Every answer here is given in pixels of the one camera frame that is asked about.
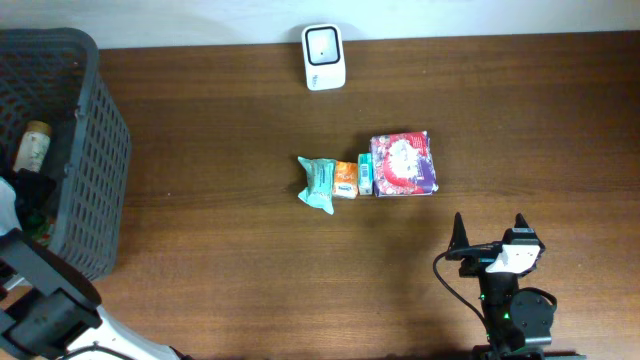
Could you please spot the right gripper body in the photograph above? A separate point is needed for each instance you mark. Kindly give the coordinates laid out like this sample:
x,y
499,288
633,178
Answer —
x,y
477,260

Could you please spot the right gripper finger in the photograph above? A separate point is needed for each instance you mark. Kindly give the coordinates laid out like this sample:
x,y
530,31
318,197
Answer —
x,y
520,222
459,239

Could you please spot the red purple tissue pack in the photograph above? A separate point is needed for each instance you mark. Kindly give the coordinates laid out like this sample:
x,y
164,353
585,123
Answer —
x,y
403,165

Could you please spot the small teal gum box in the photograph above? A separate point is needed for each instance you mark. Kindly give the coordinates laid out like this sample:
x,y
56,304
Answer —
x,y
365,174

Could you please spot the orange small tissue pack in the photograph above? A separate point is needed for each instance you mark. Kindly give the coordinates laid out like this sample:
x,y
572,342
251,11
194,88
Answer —
x,y
345,184

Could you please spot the teal wet wipes pack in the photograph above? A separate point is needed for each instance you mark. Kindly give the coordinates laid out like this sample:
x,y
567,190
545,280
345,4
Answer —
x,y
320,180

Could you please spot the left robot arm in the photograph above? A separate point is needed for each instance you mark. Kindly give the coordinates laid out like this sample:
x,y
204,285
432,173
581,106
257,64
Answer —
x,y
62,316

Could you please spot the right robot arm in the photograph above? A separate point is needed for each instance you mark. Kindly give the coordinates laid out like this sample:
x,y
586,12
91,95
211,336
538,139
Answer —
x,y
517,320

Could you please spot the white barcode scanner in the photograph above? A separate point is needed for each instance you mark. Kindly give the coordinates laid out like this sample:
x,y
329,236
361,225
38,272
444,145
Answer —
x,y
324,59

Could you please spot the green lid jar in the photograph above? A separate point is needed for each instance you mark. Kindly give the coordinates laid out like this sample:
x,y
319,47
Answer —
x,y
39,227

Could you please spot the white floral tube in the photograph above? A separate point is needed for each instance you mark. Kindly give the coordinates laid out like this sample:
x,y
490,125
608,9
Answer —
x,y
33,147

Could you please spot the grey plastic mesh basket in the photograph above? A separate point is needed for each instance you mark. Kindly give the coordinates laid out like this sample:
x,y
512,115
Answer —
x,y
53,76

